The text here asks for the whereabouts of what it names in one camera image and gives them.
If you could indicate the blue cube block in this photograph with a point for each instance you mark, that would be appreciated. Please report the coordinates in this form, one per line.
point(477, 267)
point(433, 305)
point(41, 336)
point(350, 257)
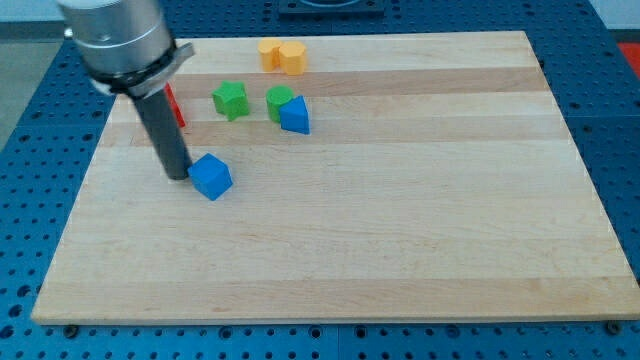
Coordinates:
point(210, 176)

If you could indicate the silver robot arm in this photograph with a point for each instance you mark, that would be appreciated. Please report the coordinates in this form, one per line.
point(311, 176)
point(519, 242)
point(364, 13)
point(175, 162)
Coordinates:
point(125, 45)

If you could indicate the green star block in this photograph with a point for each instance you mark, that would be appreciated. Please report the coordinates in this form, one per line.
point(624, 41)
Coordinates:
point(230, 99)

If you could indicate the blue triangular prism block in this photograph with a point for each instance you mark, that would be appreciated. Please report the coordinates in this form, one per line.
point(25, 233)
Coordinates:
point(294, 116)

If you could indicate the green cylinder block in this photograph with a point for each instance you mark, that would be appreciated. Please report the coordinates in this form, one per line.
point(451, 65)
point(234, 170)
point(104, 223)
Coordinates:
point(276, 97)

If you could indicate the wooden board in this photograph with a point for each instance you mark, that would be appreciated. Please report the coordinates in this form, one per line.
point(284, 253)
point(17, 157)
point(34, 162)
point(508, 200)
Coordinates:
point(439, 183)

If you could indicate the yellow hexagon block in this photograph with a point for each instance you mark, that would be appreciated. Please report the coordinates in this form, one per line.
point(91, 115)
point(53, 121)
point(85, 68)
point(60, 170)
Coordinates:
point(293, 58)

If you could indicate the yellow cylinder block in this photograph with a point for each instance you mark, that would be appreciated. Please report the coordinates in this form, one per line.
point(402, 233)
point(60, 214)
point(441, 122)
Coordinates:
point(268, 50)

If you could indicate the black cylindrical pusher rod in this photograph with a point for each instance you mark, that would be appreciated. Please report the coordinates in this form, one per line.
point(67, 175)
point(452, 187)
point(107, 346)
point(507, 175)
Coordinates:
point(160, 123)

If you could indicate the red block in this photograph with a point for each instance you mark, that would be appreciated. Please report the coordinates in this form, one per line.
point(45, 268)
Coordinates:
point(174, 106)

